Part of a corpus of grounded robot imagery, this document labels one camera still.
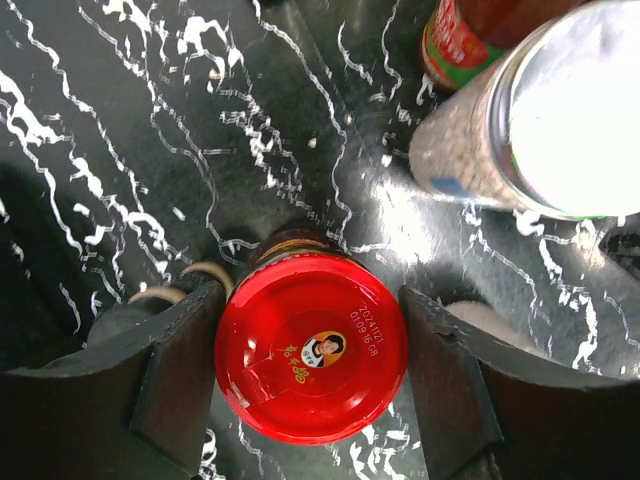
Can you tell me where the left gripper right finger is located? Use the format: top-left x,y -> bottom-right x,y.
399,286 -> 639,479

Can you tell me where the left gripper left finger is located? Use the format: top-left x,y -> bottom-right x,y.
1,281 -> 226,479

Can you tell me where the red lid chili jar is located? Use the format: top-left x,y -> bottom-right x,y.
214,228 -> 409,445

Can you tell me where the sago jar silver lid far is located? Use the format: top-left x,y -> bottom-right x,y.
409,1 -> 639,220

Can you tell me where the tall green label sauce bottle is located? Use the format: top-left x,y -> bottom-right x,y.
421,0 -> 582,91

